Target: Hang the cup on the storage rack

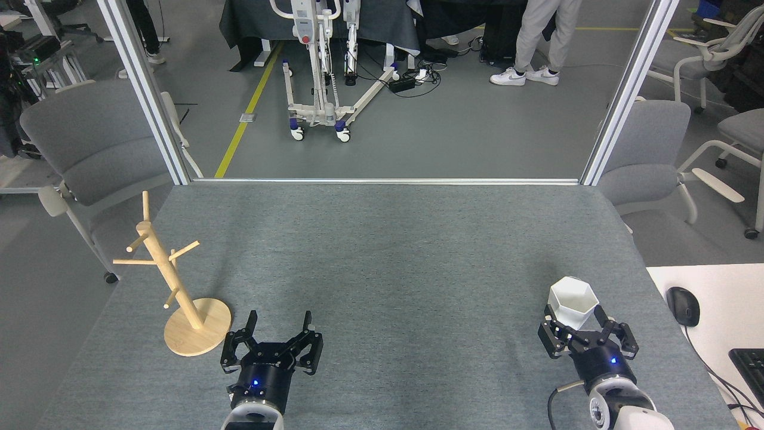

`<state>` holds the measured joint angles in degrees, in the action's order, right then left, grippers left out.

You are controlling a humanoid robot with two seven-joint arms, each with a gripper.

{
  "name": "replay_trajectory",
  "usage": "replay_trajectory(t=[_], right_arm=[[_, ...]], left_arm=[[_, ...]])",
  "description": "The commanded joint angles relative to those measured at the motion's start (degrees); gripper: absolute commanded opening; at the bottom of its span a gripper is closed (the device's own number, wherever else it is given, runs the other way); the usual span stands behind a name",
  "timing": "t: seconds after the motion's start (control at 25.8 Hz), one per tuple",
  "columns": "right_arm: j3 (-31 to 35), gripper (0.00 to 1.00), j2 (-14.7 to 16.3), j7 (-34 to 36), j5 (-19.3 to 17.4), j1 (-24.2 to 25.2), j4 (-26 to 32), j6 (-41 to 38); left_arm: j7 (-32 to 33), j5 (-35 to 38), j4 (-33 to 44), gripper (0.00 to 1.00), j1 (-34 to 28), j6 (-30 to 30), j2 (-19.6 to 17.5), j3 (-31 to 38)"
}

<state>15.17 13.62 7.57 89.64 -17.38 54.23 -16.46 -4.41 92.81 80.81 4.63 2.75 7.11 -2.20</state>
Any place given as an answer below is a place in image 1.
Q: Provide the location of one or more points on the black keyboard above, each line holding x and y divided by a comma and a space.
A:
752, 370

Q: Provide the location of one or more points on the silver frame post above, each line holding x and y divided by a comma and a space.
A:
627, 89
143, 89

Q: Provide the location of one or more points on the grey chair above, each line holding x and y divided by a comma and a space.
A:
101, 149
647, 155
746, 128

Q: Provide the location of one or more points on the blue box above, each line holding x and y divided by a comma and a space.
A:
708, 8

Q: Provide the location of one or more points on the wooden cup rack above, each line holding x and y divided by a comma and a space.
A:
197, 334

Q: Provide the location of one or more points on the white desk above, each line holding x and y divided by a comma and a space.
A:
728, 298

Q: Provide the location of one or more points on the white hexagonal cup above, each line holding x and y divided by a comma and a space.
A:
572, 301

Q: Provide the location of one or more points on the silver frame rail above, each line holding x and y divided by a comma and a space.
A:
388, 181

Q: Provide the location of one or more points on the equipment rack with green light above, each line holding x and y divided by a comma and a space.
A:
42, 54

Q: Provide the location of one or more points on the yellow floor tape line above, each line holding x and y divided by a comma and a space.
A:
242, 128

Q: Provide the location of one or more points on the black power adapter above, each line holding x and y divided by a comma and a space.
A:
403, 84

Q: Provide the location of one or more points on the white wheeled stand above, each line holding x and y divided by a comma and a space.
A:
325, 110

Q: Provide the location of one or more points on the metal floor plate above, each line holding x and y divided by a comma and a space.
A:
248, 117

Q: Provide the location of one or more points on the dark cloth covered table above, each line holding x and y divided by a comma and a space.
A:
268, 21

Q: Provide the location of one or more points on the person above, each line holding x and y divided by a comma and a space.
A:
537, 36
146, 30

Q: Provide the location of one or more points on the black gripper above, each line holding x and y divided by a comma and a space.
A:
262, 376
603, 361

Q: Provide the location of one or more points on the black computer mouse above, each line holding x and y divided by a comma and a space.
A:
683, 306

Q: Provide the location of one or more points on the white frame office chair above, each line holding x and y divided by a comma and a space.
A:
725, 45

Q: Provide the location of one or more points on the person's white shoe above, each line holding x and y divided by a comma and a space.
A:
450, 40

